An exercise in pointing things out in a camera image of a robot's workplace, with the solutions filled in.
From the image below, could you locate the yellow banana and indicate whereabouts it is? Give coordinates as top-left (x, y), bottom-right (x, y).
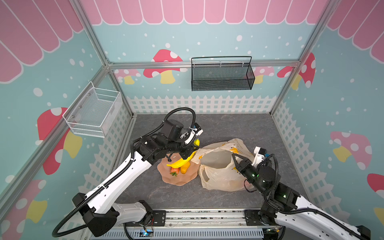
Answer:
top-left (167, 139), bottom-right (200, 169)

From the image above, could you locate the beige plastic bag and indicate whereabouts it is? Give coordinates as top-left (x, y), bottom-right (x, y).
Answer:
top-left (191, 139), bottom-right (254, 192)

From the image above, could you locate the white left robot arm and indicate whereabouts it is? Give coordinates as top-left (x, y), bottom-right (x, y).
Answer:
top-left (52, 107), bottom-right (203, 238)

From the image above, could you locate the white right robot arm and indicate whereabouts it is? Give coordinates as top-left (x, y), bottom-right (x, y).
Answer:
top-left (232, 153), bottom-right (371, 240)

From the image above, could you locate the yellow lemon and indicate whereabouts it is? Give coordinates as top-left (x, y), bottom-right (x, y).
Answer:
top-left (180, 162), bottom-right (191, 174)

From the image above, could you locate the pink scalloped fruit bowl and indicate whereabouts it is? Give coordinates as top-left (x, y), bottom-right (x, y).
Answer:
top-left (157, 154), bottom-right (200, 186)

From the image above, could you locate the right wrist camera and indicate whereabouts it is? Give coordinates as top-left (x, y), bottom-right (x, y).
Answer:
top-left (253, 147), bottom-right (267, 167)

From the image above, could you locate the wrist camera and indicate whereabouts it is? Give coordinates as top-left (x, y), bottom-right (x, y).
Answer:
top-left (253, 147), bottom-right (267, 167)
top-left (181, 123), bottom-right (203, 145)

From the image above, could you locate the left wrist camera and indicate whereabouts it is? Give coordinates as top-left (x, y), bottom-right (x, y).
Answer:
top-left (181, 123), bottom-right (203, 145)

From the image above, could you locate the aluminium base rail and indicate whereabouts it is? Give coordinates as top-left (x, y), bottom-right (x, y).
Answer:
top-left (99, 208), bottom-right (288, 240)

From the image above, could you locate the black mesh wall basket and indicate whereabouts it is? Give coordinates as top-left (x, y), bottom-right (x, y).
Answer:
top-left (191, 56), bottom-right (256, 92)

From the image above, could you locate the white wire wall basket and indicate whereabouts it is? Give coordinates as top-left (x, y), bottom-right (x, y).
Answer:
top-left (63, 82), bottom-right (123, 138)

